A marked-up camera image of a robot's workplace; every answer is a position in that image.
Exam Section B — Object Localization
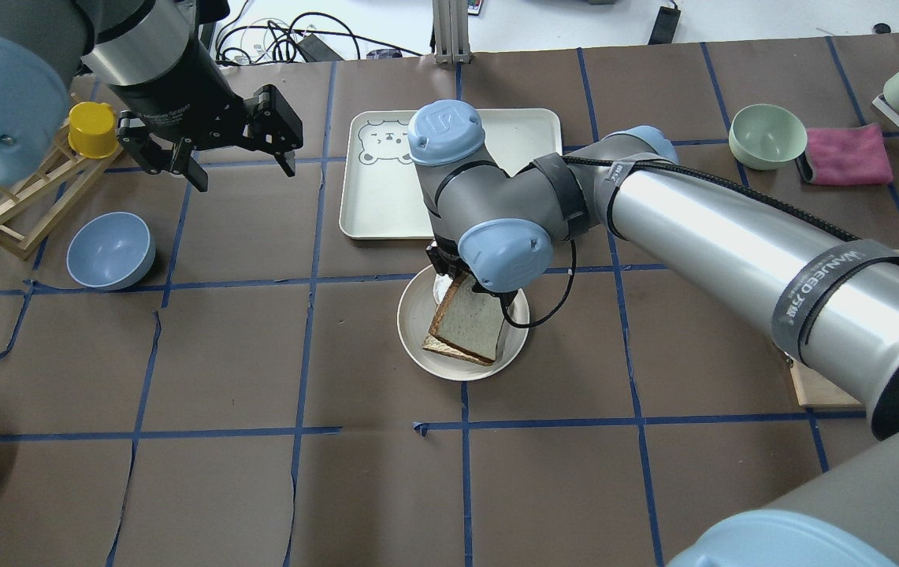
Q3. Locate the cream round plate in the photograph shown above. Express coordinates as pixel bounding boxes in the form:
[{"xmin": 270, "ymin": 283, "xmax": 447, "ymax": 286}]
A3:
[{"xmin": 396, "ymin": 266, "xmax": 529, "ymax": 383}]

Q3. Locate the bread slice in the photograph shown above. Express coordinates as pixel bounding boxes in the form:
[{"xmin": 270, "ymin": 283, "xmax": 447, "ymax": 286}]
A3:
[
  {"xmin": 427, "ymin": 274, "xmax": 504, "ymax": 359},
  {"xmin": 422, "ymin": 335, "xmax": 496, "ymax": 367}
]

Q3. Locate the cream bear tray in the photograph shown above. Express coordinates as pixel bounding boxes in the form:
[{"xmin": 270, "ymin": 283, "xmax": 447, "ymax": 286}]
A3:
[{"xmin": 339, "ymin": 108, "xmax": 563, "ymax": 240}]

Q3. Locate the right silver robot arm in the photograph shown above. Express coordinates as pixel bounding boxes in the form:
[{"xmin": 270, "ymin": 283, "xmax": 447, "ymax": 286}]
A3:
[{"xmin": 407, "ymin": 100, "xmax": 899, "ymax": 566}]

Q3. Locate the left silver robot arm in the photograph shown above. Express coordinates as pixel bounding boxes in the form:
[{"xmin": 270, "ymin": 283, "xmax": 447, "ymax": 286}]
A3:
[{"xmin": 0, "ymin": 1, "xmax": 303, "ymax": 191}]

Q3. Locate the pink cloth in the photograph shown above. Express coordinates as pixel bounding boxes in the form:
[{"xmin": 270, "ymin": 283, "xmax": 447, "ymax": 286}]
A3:
[{"xmin": 795, "ymin": 123, "xmax": 893, "ymax": 187}]

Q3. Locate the light green bowl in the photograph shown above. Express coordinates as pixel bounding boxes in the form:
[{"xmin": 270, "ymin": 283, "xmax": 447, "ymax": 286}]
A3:
[{"xmin": 729, "ymin": 104, "xmax": 808, "ymax": 171}]

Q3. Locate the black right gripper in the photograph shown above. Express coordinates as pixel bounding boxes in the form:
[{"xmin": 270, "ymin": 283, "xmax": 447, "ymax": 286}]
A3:
[{"xmin": 426, "ymin": 240, "xmax": 465, "ymax": 281}]

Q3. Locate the wooden cutting board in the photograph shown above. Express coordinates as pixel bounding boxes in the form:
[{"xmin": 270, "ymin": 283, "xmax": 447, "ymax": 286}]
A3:
[{"xmin": 788, "ymin": 248, "xmax": 899, "ymax": 409}]

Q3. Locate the fried egg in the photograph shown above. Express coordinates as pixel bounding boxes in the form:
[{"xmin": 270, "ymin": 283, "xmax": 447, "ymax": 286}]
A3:
[{"xmin": 433, "ymin": 274, "xmax": 454, "ymax": 306}]

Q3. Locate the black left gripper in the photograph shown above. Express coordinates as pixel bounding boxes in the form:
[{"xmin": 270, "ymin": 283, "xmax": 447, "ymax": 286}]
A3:
[{"xmin": 110, "ymin": 55, "xmax": 304, "ymax": 193}]

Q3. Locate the wooden mug rack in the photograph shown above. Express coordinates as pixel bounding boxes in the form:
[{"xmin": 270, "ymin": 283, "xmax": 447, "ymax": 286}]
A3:
[{"xmin": 0, "ymin": 123, "xmax": 124, "ymax": 261}]

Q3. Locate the yellow mug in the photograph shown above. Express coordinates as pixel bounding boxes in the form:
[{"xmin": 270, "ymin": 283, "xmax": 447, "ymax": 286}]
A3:
[{"xmin": 67, "ymin": 102, "xmax": 118, "ymax": 159}]

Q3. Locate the blue bowl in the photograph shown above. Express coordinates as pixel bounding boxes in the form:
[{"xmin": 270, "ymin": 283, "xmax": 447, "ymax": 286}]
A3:
[{"xmin": 66, "ymin": 211, "xmax": 156, "ymax": 291}]

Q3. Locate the bread slice on plate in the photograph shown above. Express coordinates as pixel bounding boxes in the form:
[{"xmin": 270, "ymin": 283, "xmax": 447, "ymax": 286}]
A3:
[{"xmin": 422, "ymin": 335, "xmax": 496, "ymax": 367}]

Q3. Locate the black power adapter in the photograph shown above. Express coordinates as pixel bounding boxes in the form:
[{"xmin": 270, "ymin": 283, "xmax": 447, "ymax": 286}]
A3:
[{"xmin": 647, "ymin": 4, "xmax": 681, "ymax": 46}]

